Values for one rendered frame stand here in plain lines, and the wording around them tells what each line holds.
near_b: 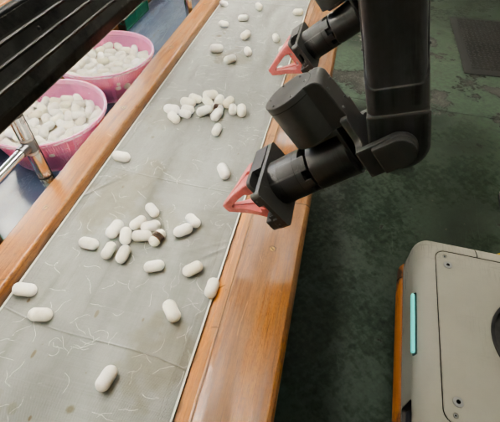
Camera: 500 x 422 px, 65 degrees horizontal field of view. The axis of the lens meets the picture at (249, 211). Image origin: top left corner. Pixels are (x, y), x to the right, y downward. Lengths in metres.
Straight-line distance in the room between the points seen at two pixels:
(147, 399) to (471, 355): 0.87
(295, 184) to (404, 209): 1.40
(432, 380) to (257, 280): 0.65
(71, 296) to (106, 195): 0.21
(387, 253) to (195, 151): 1.03
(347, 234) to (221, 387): 1.22
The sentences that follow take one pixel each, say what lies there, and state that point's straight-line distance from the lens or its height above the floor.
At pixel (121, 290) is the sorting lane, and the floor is 0.74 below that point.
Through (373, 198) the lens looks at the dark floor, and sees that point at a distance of 1.84.
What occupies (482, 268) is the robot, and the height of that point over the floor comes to 0.28.
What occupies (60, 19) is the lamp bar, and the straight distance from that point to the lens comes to 0.53.
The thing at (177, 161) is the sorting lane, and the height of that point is 0.74.
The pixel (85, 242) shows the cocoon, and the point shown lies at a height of 0.76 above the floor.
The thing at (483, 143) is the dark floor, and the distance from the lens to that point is 2.38.
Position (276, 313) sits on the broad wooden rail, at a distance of 0.56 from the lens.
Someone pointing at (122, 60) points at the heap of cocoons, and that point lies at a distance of 1.21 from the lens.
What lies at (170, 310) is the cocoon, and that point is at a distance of 0.58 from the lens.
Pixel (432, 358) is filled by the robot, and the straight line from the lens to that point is 1.16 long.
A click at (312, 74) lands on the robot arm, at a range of 0.42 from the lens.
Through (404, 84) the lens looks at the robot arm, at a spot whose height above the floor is 1.08.
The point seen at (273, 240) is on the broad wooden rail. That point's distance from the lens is 0.63.
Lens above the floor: 1.26
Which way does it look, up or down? 48 degrees down
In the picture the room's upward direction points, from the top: straight up
